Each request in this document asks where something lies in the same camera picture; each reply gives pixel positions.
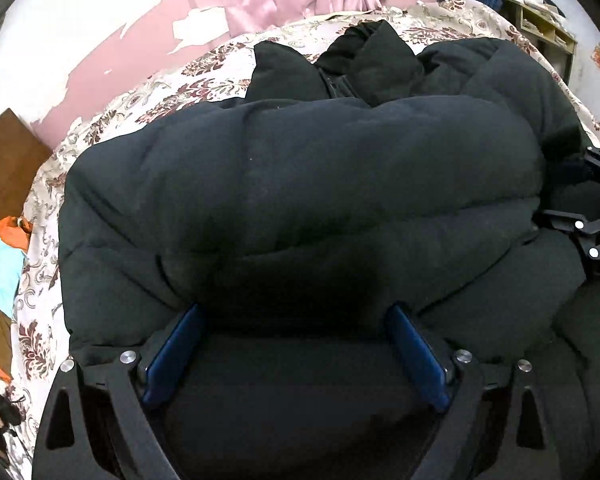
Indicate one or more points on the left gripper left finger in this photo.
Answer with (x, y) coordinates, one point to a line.
(165, 356)

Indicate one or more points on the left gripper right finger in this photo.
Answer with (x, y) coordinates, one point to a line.
(425, 359)

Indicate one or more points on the black padded jacket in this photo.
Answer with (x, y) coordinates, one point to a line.
(293, 219)

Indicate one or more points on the floral bed cover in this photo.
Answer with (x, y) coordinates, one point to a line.
(37, 333)

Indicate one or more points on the wooden shelf desk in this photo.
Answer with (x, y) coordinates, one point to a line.
(544, 32)

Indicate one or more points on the orange blue brown pillow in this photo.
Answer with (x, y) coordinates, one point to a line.
(15, 235)

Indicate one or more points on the brown wooden headboard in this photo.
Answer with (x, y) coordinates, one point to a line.
(21, 154)

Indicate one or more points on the black headphones with cable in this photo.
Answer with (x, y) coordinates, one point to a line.
(10, 419)

